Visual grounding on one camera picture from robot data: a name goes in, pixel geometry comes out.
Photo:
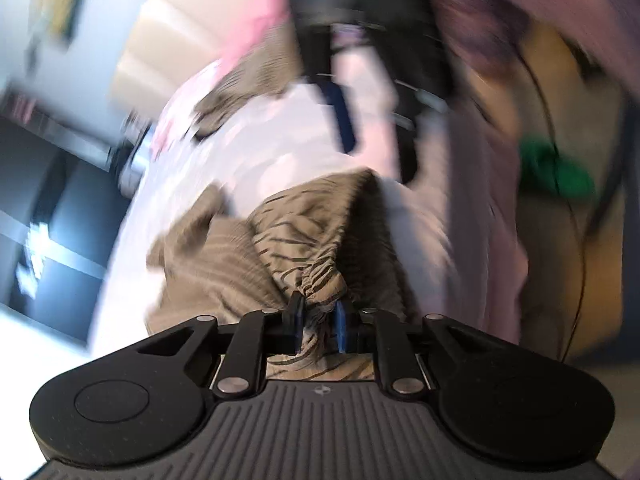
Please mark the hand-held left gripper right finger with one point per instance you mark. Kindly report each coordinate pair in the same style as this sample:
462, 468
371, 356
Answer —
342, 325

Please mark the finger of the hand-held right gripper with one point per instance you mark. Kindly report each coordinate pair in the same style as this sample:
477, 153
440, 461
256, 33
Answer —
409, 150
345, 115

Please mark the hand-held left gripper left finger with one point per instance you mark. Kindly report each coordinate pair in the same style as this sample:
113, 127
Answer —
295, 317

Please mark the striped brown pants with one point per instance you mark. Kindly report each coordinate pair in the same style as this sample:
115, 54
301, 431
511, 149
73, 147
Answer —
300, 240

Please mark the striped brown clothes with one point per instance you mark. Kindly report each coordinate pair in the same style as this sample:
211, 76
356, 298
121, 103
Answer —
240, 85

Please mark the green object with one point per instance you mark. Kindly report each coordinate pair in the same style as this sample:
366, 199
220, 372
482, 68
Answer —
552, 167

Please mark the light pink printed pillow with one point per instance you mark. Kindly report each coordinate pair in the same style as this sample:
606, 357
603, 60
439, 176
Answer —
172, 120

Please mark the white nightstand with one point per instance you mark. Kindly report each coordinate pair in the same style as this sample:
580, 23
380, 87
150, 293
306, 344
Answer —
134, 155

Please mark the black sliding wardrobe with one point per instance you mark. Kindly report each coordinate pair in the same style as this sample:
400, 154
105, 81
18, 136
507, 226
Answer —
45, 220

